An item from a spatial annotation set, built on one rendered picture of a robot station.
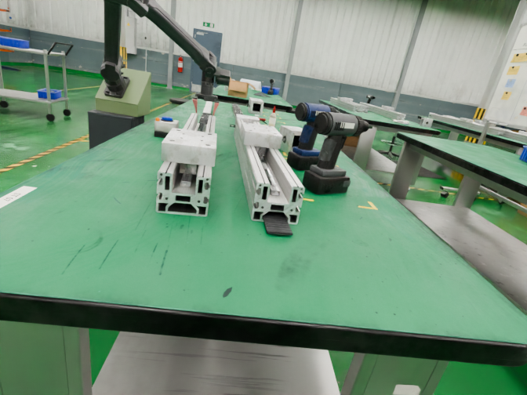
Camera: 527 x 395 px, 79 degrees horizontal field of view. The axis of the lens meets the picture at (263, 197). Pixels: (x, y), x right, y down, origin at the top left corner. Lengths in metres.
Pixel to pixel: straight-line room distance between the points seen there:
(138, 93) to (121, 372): 1.17
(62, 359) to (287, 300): 0.40
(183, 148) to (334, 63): 12.18
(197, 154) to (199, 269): 0.27
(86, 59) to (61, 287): 13.28
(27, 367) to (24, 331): 0.08
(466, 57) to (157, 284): 14.48
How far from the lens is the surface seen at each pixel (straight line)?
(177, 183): 0.69
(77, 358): 0.67
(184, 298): 0.45
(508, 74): 4.43
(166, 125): 1.26
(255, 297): 0.46
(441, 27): 14.20
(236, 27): 12.48
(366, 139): 3.81
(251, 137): 0.93
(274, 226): 0.63
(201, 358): 1.12
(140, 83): 1.72
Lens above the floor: 1.07
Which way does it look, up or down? 21 degrees down
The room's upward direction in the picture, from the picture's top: 10 degrees clockwise
